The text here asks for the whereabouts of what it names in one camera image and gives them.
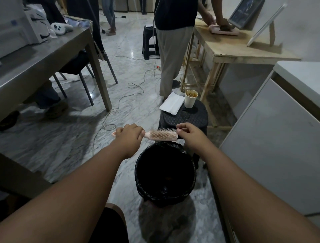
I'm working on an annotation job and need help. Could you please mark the grey metal table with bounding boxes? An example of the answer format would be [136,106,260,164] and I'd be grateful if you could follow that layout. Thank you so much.
[0,27,113,121]

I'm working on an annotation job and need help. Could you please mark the person's left forearm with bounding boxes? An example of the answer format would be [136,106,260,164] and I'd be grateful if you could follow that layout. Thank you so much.
[0,145,137,243]

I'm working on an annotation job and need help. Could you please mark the black bin with bag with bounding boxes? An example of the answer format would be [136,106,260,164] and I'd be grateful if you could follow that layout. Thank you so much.
[135,141,197,208]

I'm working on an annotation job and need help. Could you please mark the white cabinet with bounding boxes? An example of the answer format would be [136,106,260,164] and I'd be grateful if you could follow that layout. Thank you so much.
[219,61,320,243]

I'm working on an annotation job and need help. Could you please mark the pink tray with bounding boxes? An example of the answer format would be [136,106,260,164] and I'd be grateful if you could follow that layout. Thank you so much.
[208,24,239,36]

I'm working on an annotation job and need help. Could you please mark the white floor cable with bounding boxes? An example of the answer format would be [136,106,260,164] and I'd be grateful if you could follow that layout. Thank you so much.
[92,56,161,152]

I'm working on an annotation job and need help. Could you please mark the person's right hand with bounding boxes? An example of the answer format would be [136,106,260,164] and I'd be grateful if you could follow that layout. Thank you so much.
[176,122,212,157]

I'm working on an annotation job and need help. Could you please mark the wooden table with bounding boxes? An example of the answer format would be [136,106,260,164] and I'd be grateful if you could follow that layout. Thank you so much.
[180,18,302,131]

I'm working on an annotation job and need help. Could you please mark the pink hairbrush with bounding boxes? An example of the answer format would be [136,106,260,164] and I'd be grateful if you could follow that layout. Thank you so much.
[111,128,179,143]

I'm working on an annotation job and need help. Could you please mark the person's right forearm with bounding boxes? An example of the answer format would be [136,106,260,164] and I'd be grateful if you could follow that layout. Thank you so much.
[199,147,320,243]

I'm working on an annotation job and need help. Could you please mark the white box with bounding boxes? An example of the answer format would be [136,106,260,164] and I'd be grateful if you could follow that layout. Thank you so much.
[0,0,54,58]

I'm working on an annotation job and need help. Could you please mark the person's left hand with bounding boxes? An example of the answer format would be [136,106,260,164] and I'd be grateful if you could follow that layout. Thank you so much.
[113,123,146,160]

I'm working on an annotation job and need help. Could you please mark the white controller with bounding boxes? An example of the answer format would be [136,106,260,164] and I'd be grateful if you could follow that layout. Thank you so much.
[50,22,74,35]

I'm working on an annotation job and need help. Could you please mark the white board on easel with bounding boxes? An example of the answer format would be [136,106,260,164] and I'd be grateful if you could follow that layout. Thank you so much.
[247,3,288,48]

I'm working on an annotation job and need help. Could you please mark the metal leg chair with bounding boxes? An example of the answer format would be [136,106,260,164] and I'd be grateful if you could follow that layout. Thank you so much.
[52,40,119,106]

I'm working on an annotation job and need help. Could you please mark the dark picture frame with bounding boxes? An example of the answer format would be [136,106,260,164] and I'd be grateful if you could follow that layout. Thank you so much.
[228,0,266,30]

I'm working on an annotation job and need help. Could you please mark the white paper sheet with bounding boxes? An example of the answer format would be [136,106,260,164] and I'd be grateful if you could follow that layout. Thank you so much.
[159,92,185,116]

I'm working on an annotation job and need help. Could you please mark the black plastic stool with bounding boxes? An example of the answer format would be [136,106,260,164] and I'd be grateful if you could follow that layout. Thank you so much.
[142,25,161,60]
[158,99,209,171]

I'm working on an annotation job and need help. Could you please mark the paper cup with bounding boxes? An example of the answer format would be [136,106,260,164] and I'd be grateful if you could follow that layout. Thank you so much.
[184,89,199,109]

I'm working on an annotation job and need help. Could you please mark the person's black shorts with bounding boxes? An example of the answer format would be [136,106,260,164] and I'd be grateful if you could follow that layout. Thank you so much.
[88,203,130,243]

